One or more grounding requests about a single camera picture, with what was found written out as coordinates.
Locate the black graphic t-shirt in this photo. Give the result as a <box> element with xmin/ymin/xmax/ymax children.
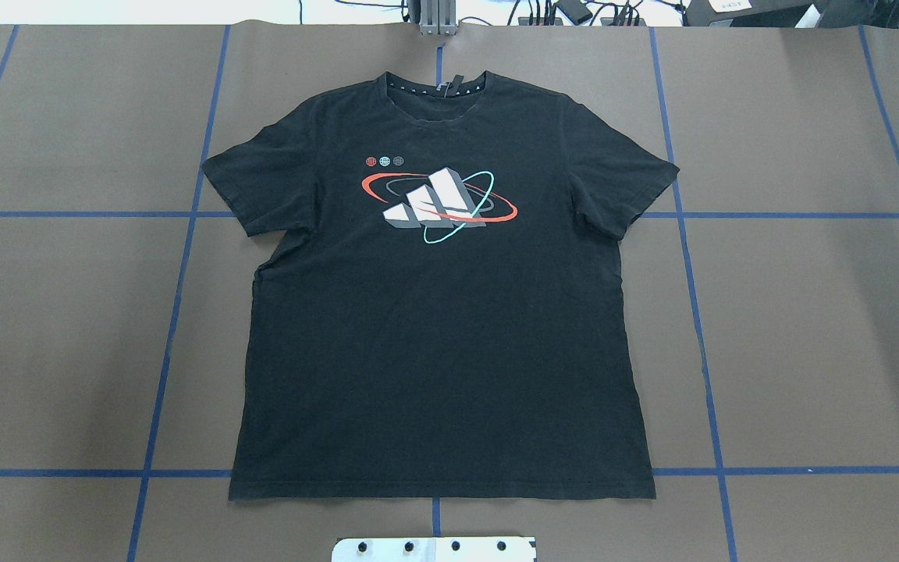
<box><xmin>202</xmin><ymin>72</ymin><xmax>679</xmax><ymax>502</ymax></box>

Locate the grey aluminium frame post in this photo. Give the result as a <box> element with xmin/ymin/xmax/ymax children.
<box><xmin>409</xmin><ymin>0</ymin><xmax>459</xmax><ymax>37</ymax></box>

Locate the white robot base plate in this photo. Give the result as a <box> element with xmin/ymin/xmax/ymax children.
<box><xmin>331</xmin><ymin>535</ymin><xmax>538</xmax><ymax>561</ymax></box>

